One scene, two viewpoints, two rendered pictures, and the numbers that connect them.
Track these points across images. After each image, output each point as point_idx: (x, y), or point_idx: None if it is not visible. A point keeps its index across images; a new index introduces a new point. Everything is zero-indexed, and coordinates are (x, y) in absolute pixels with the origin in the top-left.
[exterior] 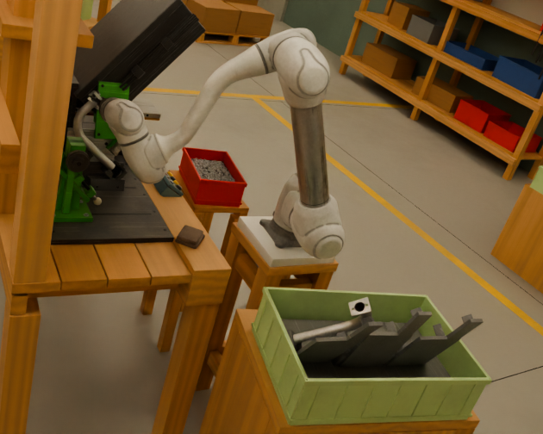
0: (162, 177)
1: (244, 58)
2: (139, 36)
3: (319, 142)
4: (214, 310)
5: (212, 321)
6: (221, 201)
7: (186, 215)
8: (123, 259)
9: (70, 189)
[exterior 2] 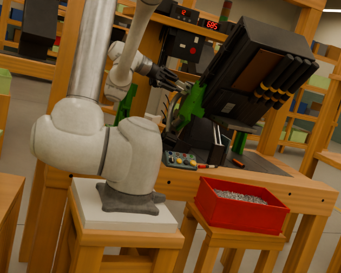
0: (107, 93)
1: None
2: (220, 49)
3: (80, 24)
4: (44, 192)
5: (41, 203)
6: (202, 209)
7: None
8: None
9: (117, 110)
